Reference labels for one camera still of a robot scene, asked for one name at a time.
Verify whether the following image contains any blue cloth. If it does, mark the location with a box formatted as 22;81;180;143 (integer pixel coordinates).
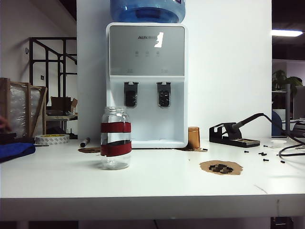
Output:
0;142;36;163

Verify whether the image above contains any black flat box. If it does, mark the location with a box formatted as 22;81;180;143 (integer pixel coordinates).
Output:
0;132;35;145

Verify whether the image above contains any brown cardboard box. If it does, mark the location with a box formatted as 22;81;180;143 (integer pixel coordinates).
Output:
50;96;78;113

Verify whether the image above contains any black soldering iron cable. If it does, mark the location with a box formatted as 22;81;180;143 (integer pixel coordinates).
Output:
262;113;305;158

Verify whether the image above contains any blue office chair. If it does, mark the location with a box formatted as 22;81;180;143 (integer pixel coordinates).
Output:
271;110;283;138

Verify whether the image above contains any person's bare hand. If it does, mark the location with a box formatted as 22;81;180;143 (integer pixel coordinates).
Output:
0;116;11;132

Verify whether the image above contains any white water dispenser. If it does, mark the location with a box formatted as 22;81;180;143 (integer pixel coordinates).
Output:
105;22;189;150

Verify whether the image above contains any grey computer monitor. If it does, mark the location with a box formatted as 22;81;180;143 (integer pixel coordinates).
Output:
293;85;305;120

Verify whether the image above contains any black dispenser tap lever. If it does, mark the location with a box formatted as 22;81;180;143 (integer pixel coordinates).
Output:
156;81;172;108
123;81;139;108

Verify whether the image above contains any brown wooden cylinder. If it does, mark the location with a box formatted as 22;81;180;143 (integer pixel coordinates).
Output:
188;126;201;150

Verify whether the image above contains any wooden platform on stand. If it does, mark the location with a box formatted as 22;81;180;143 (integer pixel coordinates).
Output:
46;112;79;140

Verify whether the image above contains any ceiling light panel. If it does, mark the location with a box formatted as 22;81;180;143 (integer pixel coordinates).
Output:
271;30;303;37

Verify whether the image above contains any green potted plant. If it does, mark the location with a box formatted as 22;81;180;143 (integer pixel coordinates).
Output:
273;69;304;90

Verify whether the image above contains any white double-sided tape roll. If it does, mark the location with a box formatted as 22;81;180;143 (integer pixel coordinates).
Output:
35;134;70;146

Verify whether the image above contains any clear bottle with red belts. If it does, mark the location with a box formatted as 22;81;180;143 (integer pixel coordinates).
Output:
100;106;132;170

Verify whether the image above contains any grey metal pole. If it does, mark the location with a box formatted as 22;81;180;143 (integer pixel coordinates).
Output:
285;83;291;137

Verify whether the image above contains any blue water jug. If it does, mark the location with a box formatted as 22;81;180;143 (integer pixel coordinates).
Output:
109;0;186;24

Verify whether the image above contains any black soldering iron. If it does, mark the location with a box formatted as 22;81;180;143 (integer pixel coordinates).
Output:
230;113;267;132

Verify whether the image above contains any black soldering iron stand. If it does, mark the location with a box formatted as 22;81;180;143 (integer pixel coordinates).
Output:
209;122;260;148

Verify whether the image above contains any black stair railing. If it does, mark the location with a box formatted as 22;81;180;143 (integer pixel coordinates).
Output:
29;37;78;98

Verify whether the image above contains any wooden crate with bubble wrap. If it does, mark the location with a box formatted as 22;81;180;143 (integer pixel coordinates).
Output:
0;77;48;139

